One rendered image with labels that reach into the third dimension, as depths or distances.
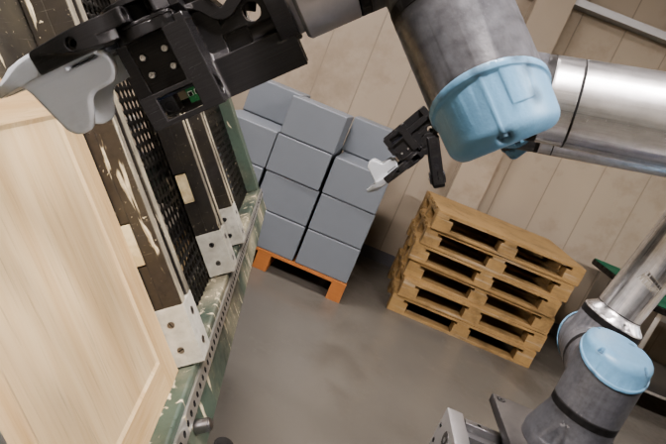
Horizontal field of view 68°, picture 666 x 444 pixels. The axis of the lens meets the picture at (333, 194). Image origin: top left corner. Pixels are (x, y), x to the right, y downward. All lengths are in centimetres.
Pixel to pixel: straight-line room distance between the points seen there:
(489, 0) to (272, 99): 373
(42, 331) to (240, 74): 45
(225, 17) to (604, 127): 29
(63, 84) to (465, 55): 26
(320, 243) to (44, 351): 306
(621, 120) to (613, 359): 61
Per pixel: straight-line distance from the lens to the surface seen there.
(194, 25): 36
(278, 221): 366
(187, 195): 135
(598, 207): 526
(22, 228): 72
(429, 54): 32
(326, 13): 34
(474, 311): 412
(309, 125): 352
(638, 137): 45
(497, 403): 112
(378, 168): 106
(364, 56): 479
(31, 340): 69
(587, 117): 44
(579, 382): 101
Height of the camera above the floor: 151
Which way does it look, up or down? 12 degrees down
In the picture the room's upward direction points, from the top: 22 degrees clockwise
